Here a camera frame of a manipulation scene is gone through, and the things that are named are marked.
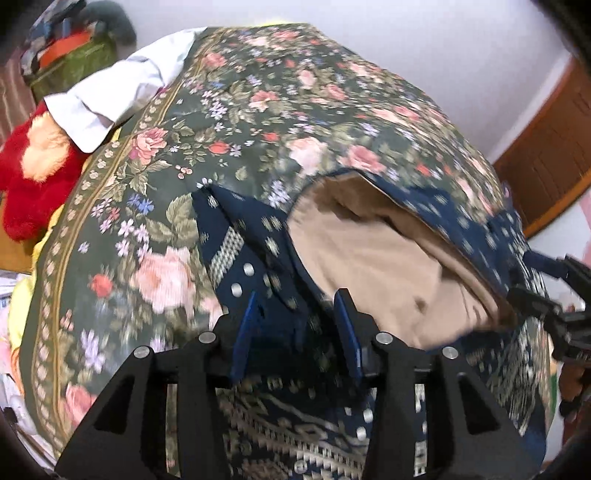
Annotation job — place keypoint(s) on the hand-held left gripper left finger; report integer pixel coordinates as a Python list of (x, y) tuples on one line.
[(242, 337)]

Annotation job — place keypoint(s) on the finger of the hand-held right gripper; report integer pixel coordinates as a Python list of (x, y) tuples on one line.
[(531, 300), (542, 262)]

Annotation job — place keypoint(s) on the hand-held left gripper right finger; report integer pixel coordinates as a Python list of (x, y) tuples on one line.
[(348, 337)]

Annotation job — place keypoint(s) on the navy patterned hoodie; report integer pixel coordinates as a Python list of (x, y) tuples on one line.
[(369, 240)]

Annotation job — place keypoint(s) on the pile of clothes and bags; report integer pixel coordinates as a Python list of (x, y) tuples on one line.
[(46, 23)]

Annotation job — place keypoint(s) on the frosted sliding door with hearts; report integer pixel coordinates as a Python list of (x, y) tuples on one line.
[(570, 240)]

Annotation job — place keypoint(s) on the brown wooden door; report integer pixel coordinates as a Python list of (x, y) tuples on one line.
[(549, 161)]

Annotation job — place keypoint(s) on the floral bedspread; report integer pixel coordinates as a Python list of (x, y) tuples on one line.
[(231, 115)]

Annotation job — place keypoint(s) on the brown wooden box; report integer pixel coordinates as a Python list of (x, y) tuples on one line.
[(16, 256)]

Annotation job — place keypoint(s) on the red plush toy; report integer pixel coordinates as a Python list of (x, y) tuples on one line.
[(27, 194)]

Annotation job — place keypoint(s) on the white cloth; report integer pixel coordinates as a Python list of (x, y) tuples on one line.
[(115, 92)]

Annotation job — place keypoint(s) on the green storage box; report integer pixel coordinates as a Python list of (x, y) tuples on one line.
[(78, 64)]

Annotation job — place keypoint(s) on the grey neck pillow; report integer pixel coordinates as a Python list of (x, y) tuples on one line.
[(115, 23)]

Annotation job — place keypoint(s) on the orange box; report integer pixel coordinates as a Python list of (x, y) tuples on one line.
[(60, 48)]

